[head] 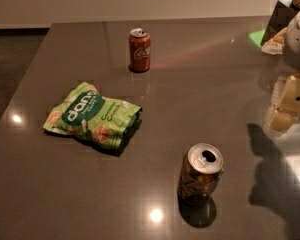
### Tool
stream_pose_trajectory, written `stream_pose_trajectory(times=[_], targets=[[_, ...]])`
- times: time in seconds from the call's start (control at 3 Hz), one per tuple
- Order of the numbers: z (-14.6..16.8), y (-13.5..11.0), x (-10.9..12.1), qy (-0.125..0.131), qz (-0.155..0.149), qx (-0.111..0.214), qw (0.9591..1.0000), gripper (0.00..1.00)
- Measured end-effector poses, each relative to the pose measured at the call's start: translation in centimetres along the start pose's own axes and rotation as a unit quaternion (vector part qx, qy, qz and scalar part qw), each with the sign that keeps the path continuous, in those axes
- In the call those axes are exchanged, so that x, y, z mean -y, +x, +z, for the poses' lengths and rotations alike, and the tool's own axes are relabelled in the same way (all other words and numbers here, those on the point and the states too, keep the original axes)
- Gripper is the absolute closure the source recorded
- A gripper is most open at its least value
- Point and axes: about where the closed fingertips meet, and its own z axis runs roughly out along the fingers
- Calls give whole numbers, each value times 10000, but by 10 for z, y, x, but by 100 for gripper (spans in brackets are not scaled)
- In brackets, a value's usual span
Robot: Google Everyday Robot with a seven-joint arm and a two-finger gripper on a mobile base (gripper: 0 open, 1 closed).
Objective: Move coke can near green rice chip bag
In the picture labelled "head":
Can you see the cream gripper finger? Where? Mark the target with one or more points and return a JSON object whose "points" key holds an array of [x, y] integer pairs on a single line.
{"points": [[285, 103]]}

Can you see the red coke can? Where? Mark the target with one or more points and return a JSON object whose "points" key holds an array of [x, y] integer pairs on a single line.
{"points": [[139, 47]]}

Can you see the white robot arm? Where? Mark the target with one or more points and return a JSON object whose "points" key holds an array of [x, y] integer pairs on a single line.
{"points": [[291, 49]]}

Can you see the brown gold soda can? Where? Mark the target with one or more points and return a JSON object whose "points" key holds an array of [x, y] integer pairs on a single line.
{"points": [[201, 171]]}

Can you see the green rice chip bag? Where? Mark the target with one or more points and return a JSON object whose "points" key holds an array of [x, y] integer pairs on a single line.
{"points": [[91, 117]]}

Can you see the yellow white snack packet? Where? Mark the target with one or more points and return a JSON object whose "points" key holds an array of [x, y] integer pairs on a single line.
{"points": [[274, 46]]}

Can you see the dark snack display box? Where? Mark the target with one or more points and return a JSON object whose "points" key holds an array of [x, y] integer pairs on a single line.
{"points": [[281, 16]]}

